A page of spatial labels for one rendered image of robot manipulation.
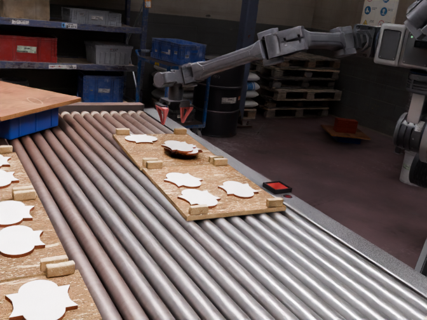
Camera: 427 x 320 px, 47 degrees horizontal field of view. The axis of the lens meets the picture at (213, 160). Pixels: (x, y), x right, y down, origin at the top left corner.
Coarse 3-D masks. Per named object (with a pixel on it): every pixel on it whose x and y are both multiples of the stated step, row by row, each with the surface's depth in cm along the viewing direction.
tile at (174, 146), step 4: (172, 140) 199; (164, 144) 193; (168, 144) 193; (172, 144) 194; (176, 144) 194; (180, 144) 195; (184, 144) 196; (188, 144) 196; (168, 148) 190; (172, 148) 189; (176, 148) 190; (180, 148) 190; (184, 148) 191; (188, 148) 192; (192, 148) 192; (184, 152) 188; (188, 152) 189
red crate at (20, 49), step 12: (0, 36) 515; (12, 36) 521; (24, 36) 526; (36, 36) 573; (48, 36) 574; (0, 48) 519; (12, 48) 525; (24, 48) 531; (36, 48) 537; (48, 48) 544; (0, 60) 522; (12, 60) 529; (24, 60) 535; (36, 60) 542; (48, 60) 548
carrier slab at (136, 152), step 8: (112, 136) 212; (120, 136) 211; (152, 136) 217; (160, 136) 218; (168, 136) 220; (176, 136) 221; (184, 136) 223; (120, 144) 201; (128, 144) 201; (136, 144) 203; (144, 144) 204; (152, 144) 205; (160, 144) 206; (200, 144) 213; (128, 152) 191; (136, 152) 192; (144, 152) 194; (152, 152) 195; (160, 152) 196; (168, 152) 197; (200, 152) 202; (208, 152) 203; (136, 160) 184; (160, 160) 187; (168, 160) 188; (176, 160) 189; (184, 160) 190; (192, 160) 191; (200, 160) 193
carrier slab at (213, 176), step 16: (160, 176) 171; (208, 176) 177; (224, 176) 179; (240, 176) 180; (176, 192) 159; (208, 192) 162; (224, 192) 163; (176, 208) 150; (208, 208) 150; (224, 208) 151; (240, 208) 152; (256, 208) 154; (272, 208) 156
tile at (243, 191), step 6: (222, 186) 166; (228, 186) 167; (234, 186) 168; (240, 186) 168; (246, 186) 169; (228, 192) 161; (234, 192) 162; (240, 192) 163; (246, 192) 163; (252, 192) 164; (258, 192) 166; (240, 198) 160; (246, 198) 160
